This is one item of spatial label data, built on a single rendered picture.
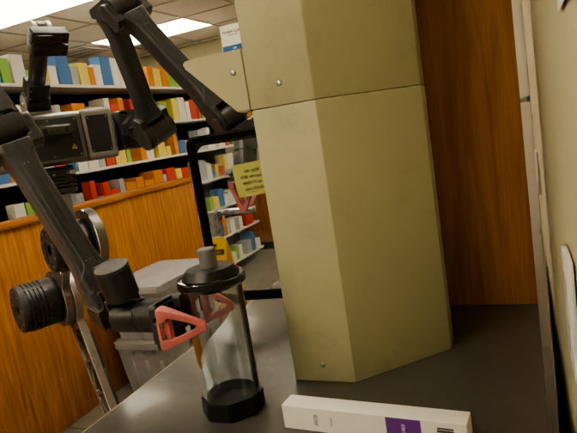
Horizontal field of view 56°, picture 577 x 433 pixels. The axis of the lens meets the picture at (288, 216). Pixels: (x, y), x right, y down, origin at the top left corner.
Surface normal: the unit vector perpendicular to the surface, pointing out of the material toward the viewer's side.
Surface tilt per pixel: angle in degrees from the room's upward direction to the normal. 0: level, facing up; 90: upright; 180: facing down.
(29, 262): 90
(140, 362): 96
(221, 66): 90
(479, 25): 90
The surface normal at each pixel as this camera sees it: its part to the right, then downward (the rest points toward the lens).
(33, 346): 0.91, -0.08
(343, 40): 0.37, 0.08
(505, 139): -0.38, 0.20
